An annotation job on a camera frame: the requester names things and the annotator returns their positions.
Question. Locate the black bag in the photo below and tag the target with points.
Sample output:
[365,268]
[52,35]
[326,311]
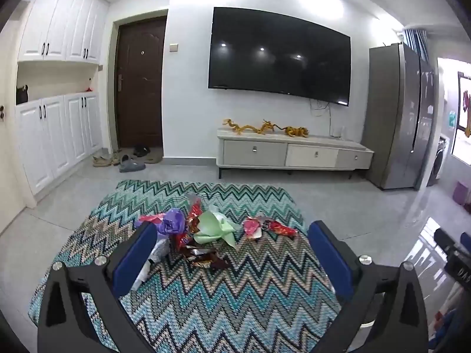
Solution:
[22,94]

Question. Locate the blue curtain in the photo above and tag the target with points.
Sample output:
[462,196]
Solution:
[415,43]

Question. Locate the small gold figurine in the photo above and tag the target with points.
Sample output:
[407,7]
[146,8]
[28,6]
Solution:
[296,131]

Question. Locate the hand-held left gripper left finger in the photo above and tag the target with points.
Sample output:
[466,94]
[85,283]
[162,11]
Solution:
[134,261]

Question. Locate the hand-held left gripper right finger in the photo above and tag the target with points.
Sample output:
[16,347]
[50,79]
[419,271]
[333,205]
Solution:
[327,261]

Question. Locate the wall light switch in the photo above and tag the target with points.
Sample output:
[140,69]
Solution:
[173,47]

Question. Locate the grey refrigerator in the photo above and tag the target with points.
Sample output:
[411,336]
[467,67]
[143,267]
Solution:
[401,117]

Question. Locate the white router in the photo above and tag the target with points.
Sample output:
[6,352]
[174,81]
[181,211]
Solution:
[336,131]

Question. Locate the small red wrapper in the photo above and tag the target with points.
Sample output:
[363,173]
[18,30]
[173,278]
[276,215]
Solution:
[181,241]

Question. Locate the zigzag patterned rug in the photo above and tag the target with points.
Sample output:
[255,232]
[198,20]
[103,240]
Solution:
[220,301]

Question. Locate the dark slipper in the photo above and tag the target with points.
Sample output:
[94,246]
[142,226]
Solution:
[141,150]

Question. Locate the purple stool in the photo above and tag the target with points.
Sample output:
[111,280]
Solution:
[462,193]

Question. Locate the grey slipper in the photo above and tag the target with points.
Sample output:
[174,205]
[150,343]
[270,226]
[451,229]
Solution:
[131,166]

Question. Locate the brown wrapper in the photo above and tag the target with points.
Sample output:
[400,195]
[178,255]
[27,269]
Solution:
[206,258]

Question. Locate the white wall cabinet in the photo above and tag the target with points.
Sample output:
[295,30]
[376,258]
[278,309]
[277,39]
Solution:
[62,25]

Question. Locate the light green paper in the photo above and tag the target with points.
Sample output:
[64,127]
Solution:
[215,228]

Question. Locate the pink red wrapper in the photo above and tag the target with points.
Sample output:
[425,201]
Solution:
[151,219]

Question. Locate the gold dragon figurine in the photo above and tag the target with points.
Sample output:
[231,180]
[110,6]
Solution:
[254,127]

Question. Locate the washing machine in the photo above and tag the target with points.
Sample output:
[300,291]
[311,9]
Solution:
[438,163]

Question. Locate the pink packet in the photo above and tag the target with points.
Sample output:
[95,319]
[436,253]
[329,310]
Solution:
[254,227]

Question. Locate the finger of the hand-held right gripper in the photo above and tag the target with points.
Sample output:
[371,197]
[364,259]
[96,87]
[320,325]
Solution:
[445,241]

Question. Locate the shiny red wrapper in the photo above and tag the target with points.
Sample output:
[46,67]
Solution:
[194,213]

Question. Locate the black wall television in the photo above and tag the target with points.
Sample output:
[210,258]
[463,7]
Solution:
[279,55]

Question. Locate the dark brown door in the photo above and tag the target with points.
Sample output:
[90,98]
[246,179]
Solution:
[140,81]

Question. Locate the purple wrapper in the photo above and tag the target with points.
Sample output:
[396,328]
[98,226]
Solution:
[171,222]

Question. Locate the brown slipper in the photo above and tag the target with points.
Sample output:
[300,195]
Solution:
[153,159]

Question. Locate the white floor cabinet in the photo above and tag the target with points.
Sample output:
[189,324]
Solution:
[55,139]

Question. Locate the white television stand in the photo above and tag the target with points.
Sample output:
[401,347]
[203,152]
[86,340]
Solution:
[290,151]

